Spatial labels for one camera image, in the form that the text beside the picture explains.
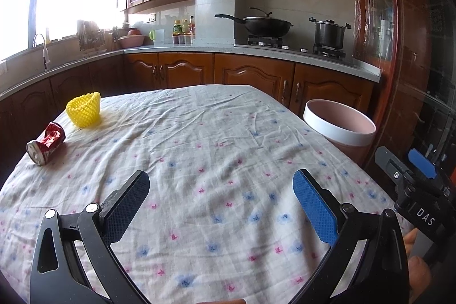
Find brown dish rack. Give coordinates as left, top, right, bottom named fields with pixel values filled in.
left=76, top=19, right=108, bottom=52

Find black wok with lid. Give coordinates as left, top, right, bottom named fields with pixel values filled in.
left=214, top=7, right=294, bottom=38

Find crushed red can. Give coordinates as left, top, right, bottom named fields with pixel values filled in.
left=27, top=122, right=66, bottom=166

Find black cooking pot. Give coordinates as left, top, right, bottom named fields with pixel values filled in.
left=309, top=17, right=352, bottom=50

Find gas stove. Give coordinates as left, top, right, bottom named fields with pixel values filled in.
left=235, top=34, right=348, bottom=62

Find kitchen faucet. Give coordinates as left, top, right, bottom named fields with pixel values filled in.
left=33, top=33, right=51, bottom=72

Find yellow foam fruit net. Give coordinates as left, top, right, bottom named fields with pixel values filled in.
left=66, top=92, right=102, bottom=128

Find wooden glass display cabinet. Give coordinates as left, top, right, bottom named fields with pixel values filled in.
left=353, top=0, right=401, bottom=71

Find pink and white bin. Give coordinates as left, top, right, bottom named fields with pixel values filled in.
left=303, top=99, right=377, bottom=166

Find pink basin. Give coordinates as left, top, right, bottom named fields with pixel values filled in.
left=117, top=35, right=146, bottom=49

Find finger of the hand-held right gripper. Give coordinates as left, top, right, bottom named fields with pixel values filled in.
left=407, top=148, right=450, bottom=191
left=375, top=146, right=412, bottom=192

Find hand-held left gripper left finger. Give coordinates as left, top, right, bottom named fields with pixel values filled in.
left=30, top=170, right=150, bottom=304

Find wooden kitchen base cabinets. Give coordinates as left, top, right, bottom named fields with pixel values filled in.
left=0, top=44, right=382, bottom=162

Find person's right hand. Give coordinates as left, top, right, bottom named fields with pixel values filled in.
left=404, top=229, right=433, bottom=297

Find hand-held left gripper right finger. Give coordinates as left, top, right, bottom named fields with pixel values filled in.
left=288, top=169, right=410, bottom=304

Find white floral tablecloth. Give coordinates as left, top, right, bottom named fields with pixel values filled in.
left=0, top=85, right=410, bottom=304

